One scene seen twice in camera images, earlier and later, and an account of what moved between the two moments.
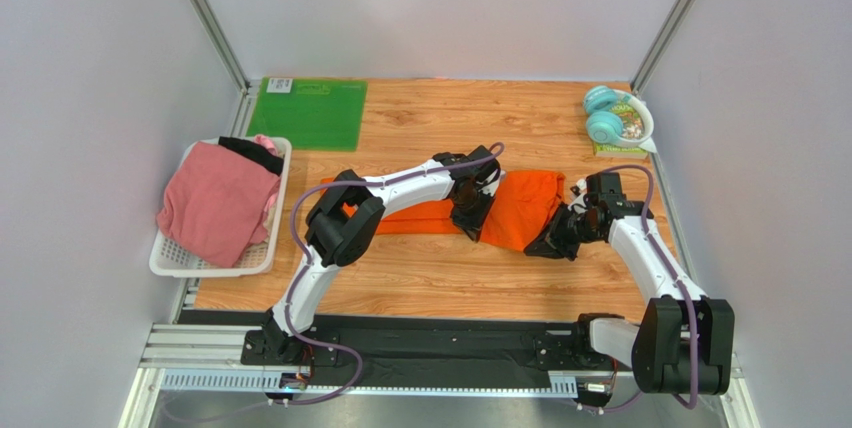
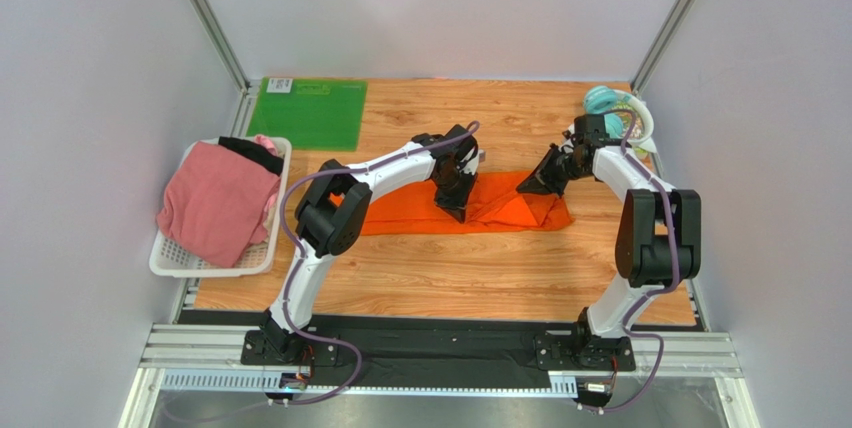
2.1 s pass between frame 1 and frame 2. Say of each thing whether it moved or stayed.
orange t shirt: moved
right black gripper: moved
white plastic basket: stayed
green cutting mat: stayed
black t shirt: stayed
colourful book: stayed
